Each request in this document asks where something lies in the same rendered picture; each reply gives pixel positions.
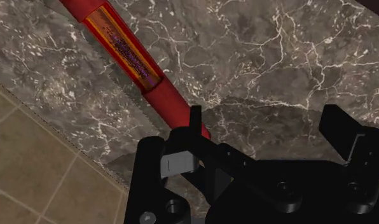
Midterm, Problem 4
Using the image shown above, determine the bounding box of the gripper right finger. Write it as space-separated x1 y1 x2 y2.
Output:
318 104 379 215

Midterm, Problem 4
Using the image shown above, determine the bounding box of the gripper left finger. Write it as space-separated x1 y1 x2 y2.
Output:
123 104 258 224

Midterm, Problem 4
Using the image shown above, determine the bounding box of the red cylinder with orange label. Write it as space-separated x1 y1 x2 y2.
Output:
59 0 212 141

